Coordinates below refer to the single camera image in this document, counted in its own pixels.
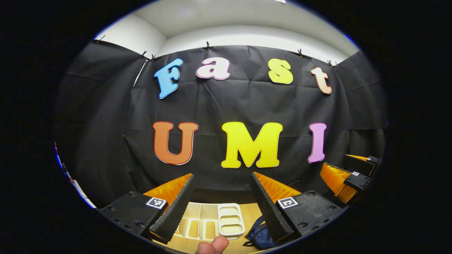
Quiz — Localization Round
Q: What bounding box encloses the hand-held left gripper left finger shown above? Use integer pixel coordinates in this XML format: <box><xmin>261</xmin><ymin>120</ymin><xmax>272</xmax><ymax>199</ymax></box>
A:
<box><xmin>98</xmin><ymin>173</ymin><xmax>197</xmax><ymax>244</ymax></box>

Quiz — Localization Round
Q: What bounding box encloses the white panel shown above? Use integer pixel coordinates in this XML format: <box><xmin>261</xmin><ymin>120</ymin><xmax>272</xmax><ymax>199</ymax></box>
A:
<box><xmin>71</xmin><ymin>178</ymin><xmax>97</xmax><ymax>209</ymax></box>

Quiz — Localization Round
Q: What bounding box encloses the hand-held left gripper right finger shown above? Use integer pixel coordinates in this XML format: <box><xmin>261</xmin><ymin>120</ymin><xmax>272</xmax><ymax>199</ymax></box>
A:
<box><xmin>250</xmin><ymin>171</ymin><xmax>346</xmax><ymax>244</ymax></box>

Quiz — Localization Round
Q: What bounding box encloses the white bookshelf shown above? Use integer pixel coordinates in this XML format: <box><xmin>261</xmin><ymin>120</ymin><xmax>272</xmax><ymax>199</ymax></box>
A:
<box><xmin>174</xmin><ymin>202</ymin><xmax>246</xmax><ymax>242</ymax></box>

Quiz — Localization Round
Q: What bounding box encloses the blue schoolbag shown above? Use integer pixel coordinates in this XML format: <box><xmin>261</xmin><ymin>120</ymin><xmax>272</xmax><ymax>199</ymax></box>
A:
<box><xmin>242</xmin><ymin>215</ymin><xmax>280</xmax><ymax>251</ymax></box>

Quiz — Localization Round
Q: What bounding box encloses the row of black cloth clips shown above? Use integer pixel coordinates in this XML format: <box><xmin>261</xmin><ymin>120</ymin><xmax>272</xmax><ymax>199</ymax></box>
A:
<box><xmin>95</xmin><ymin>35</ymin><xmax>339</xmax><ymax>68</ymax></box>

